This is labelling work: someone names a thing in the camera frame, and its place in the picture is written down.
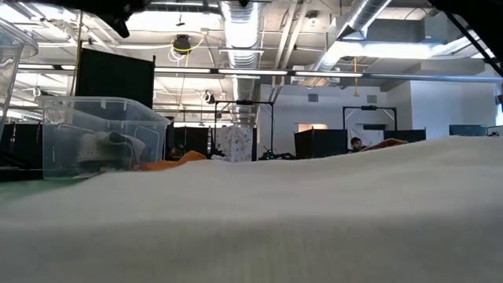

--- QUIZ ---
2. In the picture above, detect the long LED light bar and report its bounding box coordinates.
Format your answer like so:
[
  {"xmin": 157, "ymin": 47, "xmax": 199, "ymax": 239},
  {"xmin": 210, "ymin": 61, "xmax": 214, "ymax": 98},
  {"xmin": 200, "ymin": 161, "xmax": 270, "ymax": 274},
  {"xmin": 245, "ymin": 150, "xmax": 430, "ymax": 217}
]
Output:
[{"xmin": 17, "ymin": 64, "xmax": 503, "ymax": 84}]

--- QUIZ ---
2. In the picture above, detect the white patterned sheet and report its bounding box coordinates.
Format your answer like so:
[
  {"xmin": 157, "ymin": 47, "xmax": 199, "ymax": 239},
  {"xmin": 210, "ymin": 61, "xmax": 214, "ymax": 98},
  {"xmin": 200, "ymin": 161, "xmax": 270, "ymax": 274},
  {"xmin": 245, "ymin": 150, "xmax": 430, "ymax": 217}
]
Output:
[{"xmin": 215, "ymin": 125, "xmax": 255, "ymax": 163}]

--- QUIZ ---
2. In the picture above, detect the black divider panel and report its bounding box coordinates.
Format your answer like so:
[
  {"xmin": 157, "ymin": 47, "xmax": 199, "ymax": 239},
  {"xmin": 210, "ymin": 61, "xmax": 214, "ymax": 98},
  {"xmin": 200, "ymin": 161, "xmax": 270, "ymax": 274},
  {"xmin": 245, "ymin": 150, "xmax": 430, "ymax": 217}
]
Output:
[
  {"xmin": 383, "ymin": 128, "xmax": 427, "ymax": 143},
  {"xmin": 167, "ymin": 125, "xmax": 215, "ymax": 158},
  {"xmin": 294, "ymin": 128, "xmax": 349, "ymax": 160},
  {"xmin": 6, "ymin": 122, "xmax": 43, "ymax": 170}
]

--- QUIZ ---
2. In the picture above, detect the green table mat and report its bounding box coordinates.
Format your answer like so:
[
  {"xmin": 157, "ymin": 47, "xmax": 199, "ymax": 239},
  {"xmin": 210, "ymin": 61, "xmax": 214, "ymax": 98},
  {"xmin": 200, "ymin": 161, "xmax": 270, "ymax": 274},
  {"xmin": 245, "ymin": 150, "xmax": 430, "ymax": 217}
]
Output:
[{"xmin": 0, "ymin": 178, "xmax": 94, "ymax": 205}]

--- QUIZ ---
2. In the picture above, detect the orange towel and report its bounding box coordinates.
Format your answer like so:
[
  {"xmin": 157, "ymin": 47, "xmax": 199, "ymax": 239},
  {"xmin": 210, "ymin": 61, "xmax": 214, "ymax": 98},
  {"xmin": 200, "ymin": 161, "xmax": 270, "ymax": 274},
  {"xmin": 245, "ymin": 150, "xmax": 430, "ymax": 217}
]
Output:
[{"xmin": 138, "ymin": 150, "xmax": 208, "ymax": 172}]

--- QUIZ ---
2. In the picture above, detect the blue divider panel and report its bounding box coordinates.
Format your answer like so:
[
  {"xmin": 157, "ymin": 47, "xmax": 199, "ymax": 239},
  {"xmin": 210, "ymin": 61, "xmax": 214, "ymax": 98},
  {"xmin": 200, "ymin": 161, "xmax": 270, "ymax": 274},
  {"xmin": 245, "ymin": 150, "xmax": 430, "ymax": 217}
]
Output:
[{"xmin": 449, "ymin": 124, "xmax": 487, "ymax": 138}]

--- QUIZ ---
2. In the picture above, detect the white towel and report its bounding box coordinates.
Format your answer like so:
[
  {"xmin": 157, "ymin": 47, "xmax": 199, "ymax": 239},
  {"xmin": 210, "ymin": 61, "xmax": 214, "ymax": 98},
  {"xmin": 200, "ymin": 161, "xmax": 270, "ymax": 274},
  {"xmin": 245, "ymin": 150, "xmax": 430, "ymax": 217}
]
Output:
[
  {"xmin": 76, "ymin": 130, "xmax": 146, "ymax": 174},
  {"xmin": 0, "ymin": 135, "xmax": 503, "ymax": 283}
]

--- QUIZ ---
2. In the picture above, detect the person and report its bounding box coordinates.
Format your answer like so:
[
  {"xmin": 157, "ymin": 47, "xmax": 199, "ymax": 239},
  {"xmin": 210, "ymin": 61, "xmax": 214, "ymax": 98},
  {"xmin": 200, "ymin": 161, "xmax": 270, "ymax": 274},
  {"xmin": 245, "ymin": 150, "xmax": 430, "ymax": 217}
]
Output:
[
  {"xmin": 347, "ymin": 136, "xmax": 369, "ymax": 153},
  {"xmin": 168, "ymin": 144, "xmax": 189, "ymax": 160}
]

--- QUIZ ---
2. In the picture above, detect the yellow hanging cord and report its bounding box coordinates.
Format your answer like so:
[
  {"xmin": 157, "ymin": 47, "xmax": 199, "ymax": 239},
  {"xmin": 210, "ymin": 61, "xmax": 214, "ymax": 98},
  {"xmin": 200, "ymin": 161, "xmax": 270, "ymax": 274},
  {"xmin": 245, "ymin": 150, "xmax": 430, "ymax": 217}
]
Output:
[{"xmin": 352, "ymin": 57, "xmax": 361, "ymax": 98}]

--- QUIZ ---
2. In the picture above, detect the black partition panel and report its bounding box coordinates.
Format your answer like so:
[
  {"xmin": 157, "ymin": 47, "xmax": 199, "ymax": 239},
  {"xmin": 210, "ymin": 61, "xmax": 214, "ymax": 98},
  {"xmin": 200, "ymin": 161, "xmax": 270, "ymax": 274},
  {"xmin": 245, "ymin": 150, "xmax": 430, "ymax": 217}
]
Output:
[{"xmin": 75, "ymin": 47, "xmax": 156, "ymax": 110}]

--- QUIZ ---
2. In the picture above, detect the silver ventilation duct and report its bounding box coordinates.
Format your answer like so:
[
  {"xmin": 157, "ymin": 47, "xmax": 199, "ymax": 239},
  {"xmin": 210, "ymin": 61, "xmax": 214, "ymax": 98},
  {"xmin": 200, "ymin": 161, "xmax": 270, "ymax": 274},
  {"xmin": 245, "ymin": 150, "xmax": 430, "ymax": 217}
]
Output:
[
  {"xmin": 218, "ymin": 0, "xmax": 261, "ymax": 127},
  {"xmin": 310, "ymin": 0, "xmax": 394, "ymax": 86}
]

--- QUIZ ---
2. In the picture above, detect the black ceiling cord reel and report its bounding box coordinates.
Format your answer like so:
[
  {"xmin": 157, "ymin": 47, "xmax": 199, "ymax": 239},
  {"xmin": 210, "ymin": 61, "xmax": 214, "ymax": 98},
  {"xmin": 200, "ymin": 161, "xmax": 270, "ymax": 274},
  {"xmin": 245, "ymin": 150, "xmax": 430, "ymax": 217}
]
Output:
[{"xmin": 172, "ymin": 34, "xmax": 193, "ymax": 55}]

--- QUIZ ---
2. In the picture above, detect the black overhead rig frame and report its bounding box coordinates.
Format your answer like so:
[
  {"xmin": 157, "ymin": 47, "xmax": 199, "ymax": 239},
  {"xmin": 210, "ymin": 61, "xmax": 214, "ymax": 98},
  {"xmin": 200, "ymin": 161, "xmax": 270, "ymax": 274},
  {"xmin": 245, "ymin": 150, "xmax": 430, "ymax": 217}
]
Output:
[
  {"xmin": 214, "ymin": 100, "xmax": 275, "ymax": 160},
  {"xmin": 342, "ymin": 105, "xmax": 398, "ymax": 139}
]

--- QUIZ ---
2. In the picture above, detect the clear plastic bin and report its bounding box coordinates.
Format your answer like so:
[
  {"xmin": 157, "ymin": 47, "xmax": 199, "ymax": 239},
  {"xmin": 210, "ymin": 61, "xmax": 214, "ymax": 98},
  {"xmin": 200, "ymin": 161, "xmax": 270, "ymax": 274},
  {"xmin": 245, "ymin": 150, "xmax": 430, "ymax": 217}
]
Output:
[
  {"xmin": 39, "ymin": 96, "xmax": 172, "ymax": 180},
  {"xmin": 0, "ymin": 17, "xmax": 39, "ymax": 142}
]

